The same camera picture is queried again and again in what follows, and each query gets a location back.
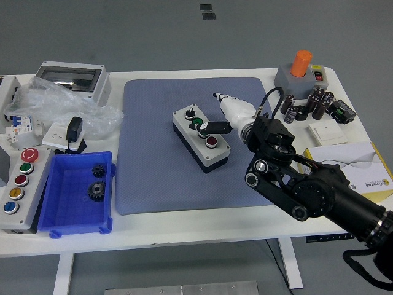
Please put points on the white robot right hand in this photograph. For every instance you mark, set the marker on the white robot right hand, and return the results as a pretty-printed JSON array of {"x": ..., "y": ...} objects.
[{"x": 235, "y": 112}]

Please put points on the grey four-button control box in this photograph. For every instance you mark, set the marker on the grey four-button control box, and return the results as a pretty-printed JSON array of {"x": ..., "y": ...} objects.
[{"x": 212, "y": 156}]

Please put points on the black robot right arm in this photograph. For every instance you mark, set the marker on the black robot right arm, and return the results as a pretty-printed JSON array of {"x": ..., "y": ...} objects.
[{"x": 322, "y": 187}]

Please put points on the grey five-button control box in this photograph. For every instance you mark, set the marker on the grey five-button control box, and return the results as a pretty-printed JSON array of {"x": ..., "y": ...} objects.
[{"x": 33, "y": 196}]

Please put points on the black cylindrical capacitor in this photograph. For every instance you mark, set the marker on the black cylindrical capacitor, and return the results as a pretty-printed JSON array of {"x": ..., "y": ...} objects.
[
  {"x": 291, "y": 115},
  {"x": 312, "y": 103},
  {"x": 328, "y": 97},
  {"x": 289, "y": 104},
  {"x": 319, "y": 93},
  {"x": 320, "y": 110}
]

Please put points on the orange cylinder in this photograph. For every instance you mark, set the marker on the orange cylinder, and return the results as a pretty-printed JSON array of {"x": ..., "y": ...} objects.
[{"x": 301, "y": 63}]

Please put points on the dark floor plate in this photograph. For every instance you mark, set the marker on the dark floor plate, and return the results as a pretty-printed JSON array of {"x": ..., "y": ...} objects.
[
  {"x": 206, "y": 7},
  {"x": 208, "y": 16}
]

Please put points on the blue-grey mat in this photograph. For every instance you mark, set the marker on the blue-grey mat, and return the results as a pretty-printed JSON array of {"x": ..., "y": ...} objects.
[{"x": 153, "y": 172}]

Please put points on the black module green terminal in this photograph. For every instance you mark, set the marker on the black module green terminal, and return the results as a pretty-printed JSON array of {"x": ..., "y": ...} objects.
[{"x": 342, "y": 112}]

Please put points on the grey distribution box clear cover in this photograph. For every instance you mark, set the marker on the grey distribution box clear cover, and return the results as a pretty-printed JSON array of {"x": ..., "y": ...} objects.
[{"x": 99, "y": 86}]

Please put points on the small black gear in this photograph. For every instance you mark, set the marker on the small black gear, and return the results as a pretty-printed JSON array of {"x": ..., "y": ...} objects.
[{"x": 99, "y": 171}]

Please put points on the black table control panel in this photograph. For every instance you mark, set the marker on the black table control panel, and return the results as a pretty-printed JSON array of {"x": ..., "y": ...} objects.
[{"x": 325, "y": 238}]

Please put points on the large black gear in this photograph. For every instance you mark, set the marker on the large black gear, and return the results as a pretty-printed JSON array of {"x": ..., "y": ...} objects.
[{"x": 96, "y": 191}]

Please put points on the black power adapter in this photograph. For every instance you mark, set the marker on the black power adapter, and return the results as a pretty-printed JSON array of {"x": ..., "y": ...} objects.
[{"x": 74, "y": 127}]

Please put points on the white table leg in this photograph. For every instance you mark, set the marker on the white table leg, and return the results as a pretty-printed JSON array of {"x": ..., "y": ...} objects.
[
  {"x": 291, "y": 264},
  {"x": 63, "y": 273}
]

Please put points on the silver metal plate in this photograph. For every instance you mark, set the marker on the silver metal plate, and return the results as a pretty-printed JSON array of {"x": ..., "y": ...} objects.
[{"x": 184, "y": 289}]

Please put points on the clear plastic bag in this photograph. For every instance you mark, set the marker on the clear plastic bag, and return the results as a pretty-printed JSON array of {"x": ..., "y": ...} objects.
[{"x": 46, "y": 103}]

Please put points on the blue plastic bin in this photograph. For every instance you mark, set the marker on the blue plastic bin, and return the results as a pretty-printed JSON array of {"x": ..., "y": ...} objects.
[{"x": 70, "y": 213}]

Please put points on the white circuit breaker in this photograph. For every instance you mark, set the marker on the white circuit breaker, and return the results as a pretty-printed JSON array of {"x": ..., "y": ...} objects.
[{"x": 21, "y": 124}]

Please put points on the grey switch box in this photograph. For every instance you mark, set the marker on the grey switch box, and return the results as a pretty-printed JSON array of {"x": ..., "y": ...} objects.
[{"x": 284, "y": 80}]

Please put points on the white wall switch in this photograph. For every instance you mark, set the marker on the white wall switch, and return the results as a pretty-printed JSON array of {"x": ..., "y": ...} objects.
[{"x": 328, "y": 132}]

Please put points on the white wall socket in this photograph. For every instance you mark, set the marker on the white wall socket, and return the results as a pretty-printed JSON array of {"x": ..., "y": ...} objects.
[{"x": 53, "y": 135}]

